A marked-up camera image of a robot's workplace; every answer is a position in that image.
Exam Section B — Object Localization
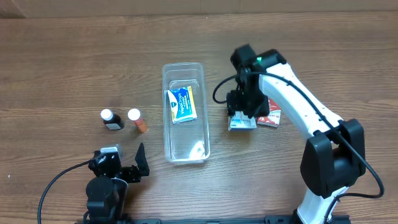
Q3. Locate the red white medicine box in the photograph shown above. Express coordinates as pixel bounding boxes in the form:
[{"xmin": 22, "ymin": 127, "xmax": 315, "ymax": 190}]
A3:
[{"xmin": 257, "ymin": 98, "xmax": 282, "ymax": 128}]

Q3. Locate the dark syrup bottle white cap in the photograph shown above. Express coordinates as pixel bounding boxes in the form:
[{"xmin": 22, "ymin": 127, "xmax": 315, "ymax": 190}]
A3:
[{"xmin": 100, "ymin": 109, "xmax": 124, "ymax": 130}]

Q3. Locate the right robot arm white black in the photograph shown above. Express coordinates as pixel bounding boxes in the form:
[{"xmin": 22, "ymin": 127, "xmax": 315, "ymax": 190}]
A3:
[{"xmin": 226, "ymin": 45, "xmax": 366, "ymax": 223}]

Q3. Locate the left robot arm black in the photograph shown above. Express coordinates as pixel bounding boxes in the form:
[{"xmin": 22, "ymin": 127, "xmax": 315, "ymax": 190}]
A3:
[{"xmin": 83, "ymin": 143, "xmax": 150, "ymax": 223}]

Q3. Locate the clear plastic container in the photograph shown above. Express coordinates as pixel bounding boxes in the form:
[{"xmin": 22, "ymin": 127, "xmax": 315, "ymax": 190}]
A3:
[{"xmin": 162, "ymin": 62, "xmax": 210, "ymax": 164}]

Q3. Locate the orange tablet tube white cap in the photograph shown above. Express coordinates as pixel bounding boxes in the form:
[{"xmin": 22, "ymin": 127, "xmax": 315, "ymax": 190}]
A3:
[{"xmin": 127, "ymin": 108, "xmax": 147, "ymax": 133}]

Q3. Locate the blue yellow VapoDrops box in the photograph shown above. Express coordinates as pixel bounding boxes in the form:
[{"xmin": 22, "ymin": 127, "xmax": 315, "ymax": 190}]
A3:
[{"xmin": 167, "ymin": 86, "xmax": 197, "ymax": 124}]

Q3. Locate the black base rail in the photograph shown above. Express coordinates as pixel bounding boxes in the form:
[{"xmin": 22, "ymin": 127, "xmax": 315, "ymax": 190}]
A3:
[{"xmin": 74, "ymin": 213, "xmax": 352, "ymax": 224}]

